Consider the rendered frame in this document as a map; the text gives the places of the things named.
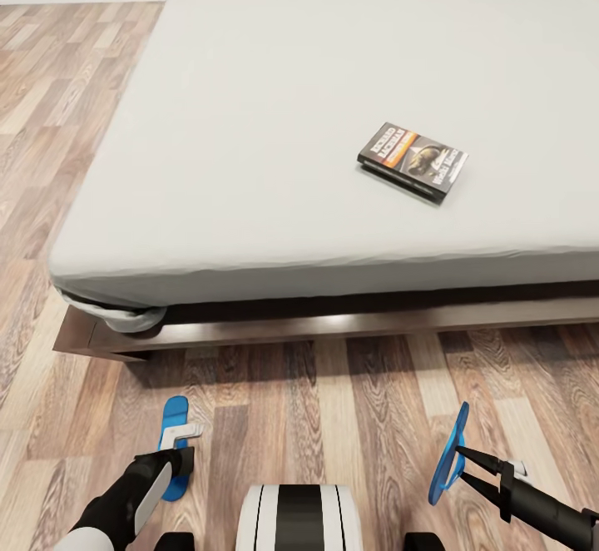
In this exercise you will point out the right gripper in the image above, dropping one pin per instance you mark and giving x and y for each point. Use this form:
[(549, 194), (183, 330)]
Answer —
[(514, 497)]

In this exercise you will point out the sandal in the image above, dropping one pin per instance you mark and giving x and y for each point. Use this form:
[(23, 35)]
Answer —
[(445, 463), (175, 414)]

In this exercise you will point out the hardback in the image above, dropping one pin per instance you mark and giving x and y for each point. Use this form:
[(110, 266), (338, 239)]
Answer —
[(418, 161)]

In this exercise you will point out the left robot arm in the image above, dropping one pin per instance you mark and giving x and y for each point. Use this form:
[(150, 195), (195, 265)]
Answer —
[(112, 521)]

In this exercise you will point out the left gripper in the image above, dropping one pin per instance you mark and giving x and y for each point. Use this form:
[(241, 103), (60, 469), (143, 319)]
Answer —
[(183, 460)]

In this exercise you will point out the robot trunk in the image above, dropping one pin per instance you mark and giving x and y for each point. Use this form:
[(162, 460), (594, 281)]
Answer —
[(299, 517)]

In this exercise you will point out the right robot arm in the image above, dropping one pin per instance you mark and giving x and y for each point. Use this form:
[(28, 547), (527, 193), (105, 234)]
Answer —
[(577, 530)]

